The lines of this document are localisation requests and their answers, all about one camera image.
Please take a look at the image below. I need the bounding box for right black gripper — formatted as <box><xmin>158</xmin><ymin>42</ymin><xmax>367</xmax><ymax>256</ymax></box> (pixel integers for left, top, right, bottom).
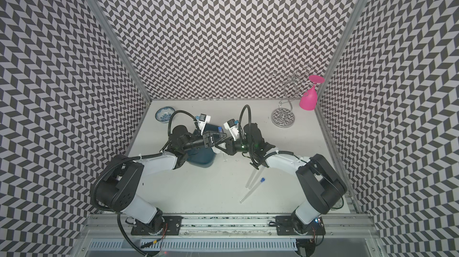
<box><xmin>215</xmin><ymin>135</ymin><xmax>255</xmax><ymax>156</ymax></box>

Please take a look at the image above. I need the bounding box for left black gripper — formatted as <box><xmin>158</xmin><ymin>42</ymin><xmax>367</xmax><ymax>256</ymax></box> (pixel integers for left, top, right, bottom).
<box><xmin>182</xmin><ymin>130</ymin><xmax>227</xmax><ymax>151</ymax></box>

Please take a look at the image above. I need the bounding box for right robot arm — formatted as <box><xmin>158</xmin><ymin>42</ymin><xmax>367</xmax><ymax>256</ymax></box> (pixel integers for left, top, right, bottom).
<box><xmin>216</xmin><ymin>120</ymin><xmax>347</xmax><ymax>235</ymax></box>

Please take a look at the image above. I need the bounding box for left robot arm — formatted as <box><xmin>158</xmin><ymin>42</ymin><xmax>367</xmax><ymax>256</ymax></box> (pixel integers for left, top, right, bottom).
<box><xmin>90</xmin><ymin>125</ymin><xmax>227</xmax><ymax>235</ymax></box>

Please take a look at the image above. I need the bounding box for teal plastic tray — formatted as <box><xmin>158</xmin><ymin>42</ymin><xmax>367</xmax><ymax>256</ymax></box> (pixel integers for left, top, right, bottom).
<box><xmin>187</xmin><ymin>124</ymin><xmax>224</xmax><ymax>168</ymax></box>

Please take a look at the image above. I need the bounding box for blue white ceramic bowl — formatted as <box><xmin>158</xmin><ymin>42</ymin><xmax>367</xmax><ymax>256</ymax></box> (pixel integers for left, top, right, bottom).
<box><xmin>155</xmin><ymin>106</ymin><xmax>175</xmax><ymax>123</ymax></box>

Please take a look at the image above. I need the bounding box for pink plastic wine glass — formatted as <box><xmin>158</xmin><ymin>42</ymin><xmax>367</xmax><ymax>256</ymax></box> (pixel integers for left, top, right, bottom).
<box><xmin>299</xmin><ymin>75</ymin><xmax>325</xmax><ymax>111</ymax></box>

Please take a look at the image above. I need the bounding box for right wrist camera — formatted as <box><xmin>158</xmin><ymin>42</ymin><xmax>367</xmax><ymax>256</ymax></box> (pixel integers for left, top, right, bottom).
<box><xmin>224</xmin><ymin>119</ymin><xmax>240</xmax><ymax>141</ymax></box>

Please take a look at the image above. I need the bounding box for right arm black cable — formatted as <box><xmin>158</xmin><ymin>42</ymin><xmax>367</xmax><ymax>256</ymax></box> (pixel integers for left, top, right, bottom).
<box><xmin>238</xmin><ymin>104</ymin><xmax>252</xmax><ymax>139</ymax></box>

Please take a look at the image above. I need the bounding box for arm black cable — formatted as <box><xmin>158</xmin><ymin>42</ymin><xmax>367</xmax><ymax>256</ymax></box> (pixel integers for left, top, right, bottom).
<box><xmin>161</xmin><ymin>109</ymin><xmax>198</xmax><ymax>150</ymax></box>
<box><xmin>238</xmin><ymin>104</ymin><xmax>252</xmax><ymax>139</ymax></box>

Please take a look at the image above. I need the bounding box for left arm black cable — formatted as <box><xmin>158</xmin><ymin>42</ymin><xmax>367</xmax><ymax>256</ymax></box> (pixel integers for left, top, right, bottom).
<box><xmin>161</xmin><ymin>109</ymin><xmax>198</xmax><ymax>150</ymax></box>

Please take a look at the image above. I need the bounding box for chrome wire glass rack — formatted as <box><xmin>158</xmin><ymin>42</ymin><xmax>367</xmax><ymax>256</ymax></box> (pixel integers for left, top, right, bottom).
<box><xmin>271</xmin><ymin>60</ymin><xmax>310</xmax><ymax>129</ymax></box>

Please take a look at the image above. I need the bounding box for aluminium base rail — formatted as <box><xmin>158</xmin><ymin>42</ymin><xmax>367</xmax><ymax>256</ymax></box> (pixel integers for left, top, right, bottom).
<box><xmin>71</xmin><ymin>213</ymin><xmax>386</xmax><ymax>257</ymax></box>

